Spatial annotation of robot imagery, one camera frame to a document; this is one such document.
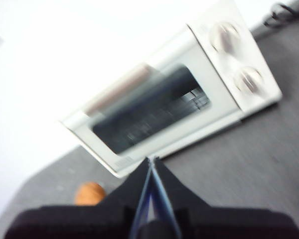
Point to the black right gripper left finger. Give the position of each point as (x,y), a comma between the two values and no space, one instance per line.
(77,221)

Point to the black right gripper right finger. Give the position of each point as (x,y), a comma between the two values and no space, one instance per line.
(226,224)

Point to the brown potato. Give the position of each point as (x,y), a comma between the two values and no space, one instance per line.
(88,194)

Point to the beige oven knob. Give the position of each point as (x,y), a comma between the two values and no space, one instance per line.
(224,37)
(249,79)

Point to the white toaster oven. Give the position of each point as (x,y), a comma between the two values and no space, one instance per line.
(239,58)

